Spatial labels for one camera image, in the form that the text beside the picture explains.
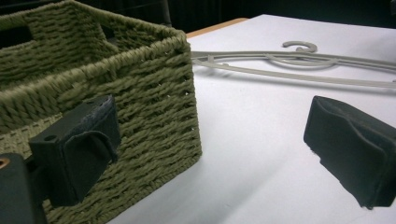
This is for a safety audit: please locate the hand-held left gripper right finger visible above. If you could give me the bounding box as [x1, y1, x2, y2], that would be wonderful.
[303, 95, 396, 210]

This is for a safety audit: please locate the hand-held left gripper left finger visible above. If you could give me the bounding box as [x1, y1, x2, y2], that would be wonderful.
[28, 94, 121, 208]

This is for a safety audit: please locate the green woven basket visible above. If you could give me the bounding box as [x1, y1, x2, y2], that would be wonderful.
[0, 0, 204, 224]

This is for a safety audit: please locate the grey plastic clothes hanger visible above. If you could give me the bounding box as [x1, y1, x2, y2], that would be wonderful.
[190, 40, 396, 90]

